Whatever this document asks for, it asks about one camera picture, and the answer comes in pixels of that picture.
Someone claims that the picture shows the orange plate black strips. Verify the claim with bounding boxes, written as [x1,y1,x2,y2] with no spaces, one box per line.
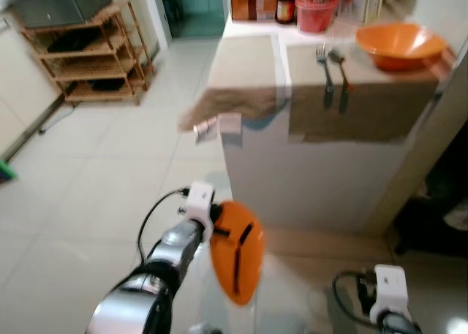
[209,200,266,308]

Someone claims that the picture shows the curled white tag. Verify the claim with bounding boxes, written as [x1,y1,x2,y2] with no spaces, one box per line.
[193,118,219,144]

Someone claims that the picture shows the flat white tag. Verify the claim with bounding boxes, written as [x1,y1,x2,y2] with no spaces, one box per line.
[217,113,244,136]

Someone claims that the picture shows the white cabinet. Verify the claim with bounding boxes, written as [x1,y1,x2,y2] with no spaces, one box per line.
[208,15,468,237]

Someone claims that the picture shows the white crumpled rag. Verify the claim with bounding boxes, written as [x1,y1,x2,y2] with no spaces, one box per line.
[444,200,468,231]

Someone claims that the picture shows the brown cloth mat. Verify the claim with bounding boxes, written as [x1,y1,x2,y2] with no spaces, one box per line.
[284,39,458,144]
[178,34,283,134]

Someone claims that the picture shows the wooden shelf rack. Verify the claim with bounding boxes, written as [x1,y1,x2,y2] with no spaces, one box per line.
[20,1,155,106]

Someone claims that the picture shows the metal fork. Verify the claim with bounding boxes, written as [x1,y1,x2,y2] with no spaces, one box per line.
[315,45,334,95]

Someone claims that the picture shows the metal spoon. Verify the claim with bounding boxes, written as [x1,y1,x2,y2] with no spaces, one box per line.
[328,48,354,95]

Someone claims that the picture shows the teal glass door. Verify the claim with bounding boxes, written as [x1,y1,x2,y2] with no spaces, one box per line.
[156,0,228,39]

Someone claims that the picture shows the brown food package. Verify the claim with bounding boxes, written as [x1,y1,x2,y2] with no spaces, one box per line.
[230,0,279,23]

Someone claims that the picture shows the dark jar red lid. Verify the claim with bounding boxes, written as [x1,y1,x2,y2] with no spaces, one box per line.
[275,0,298,25]

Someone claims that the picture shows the red plastic container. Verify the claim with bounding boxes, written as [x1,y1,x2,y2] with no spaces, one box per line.
[294,0,341,34]

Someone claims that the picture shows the orange bowl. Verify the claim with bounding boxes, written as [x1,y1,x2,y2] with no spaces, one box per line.
[355,21,449,74]

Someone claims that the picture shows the cream printed tin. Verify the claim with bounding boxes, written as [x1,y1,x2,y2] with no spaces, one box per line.
[339,0,389,25]

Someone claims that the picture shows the grey box appliance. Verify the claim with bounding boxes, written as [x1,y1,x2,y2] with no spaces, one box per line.
[0,0,115,29]

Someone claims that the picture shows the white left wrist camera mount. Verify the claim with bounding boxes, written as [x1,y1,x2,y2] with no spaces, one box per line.
[182,181,217,244]

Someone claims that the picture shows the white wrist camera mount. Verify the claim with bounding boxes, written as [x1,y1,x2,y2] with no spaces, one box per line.
[369,264,415,328]
[182,181,217,244]

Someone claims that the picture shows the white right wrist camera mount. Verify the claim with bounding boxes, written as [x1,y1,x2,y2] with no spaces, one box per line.
[369,264,415,328]

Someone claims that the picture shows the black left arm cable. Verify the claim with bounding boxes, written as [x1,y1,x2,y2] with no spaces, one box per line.
[137,189,190,267]

